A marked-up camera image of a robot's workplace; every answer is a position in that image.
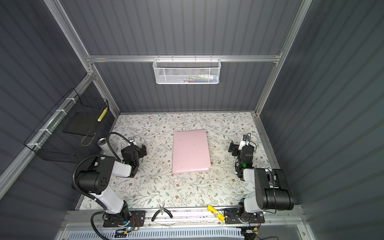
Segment pink file folder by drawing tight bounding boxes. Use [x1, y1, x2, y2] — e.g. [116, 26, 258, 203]
[172, 130, 211, 174]

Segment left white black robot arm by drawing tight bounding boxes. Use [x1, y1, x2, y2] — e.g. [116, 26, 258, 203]
[72, 145, 147, 231]

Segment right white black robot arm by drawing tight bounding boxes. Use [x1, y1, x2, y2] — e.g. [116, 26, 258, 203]
[222, 142, 295, 225]

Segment silver metal can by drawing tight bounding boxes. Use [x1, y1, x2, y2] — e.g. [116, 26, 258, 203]
[98, 138, 112, 155]

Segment floral table mat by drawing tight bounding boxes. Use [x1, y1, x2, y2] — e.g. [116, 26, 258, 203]
[109, 112, 270, 209]

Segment yellow marker in basket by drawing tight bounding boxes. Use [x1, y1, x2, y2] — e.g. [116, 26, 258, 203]
[97, 108, 109, 122]

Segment black foam pad in basket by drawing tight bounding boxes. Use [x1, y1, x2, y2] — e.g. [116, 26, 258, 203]
[63, 113, 101, 137]

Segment black handled pliers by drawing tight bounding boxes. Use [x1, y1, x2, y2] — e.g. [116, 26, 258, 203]
[151, 207, 173, 222]

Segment yellow tube on rail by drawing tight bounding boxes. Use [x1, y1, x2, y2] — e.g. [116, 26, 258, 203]
[207, 205, 226, 222]

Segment black wire side basket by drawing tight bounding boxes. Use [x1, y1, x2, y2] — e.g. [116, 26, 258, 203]
[24, 89, 109, 163]

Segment white ventilated cable duct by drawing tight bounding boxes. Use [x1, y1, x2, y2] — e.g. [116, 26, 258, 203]
[67, 227, 244, 240]

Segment white wire wall basket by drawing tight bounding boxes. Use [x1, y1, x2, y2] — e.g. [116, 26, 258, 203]
[153, 58, 222, 85]

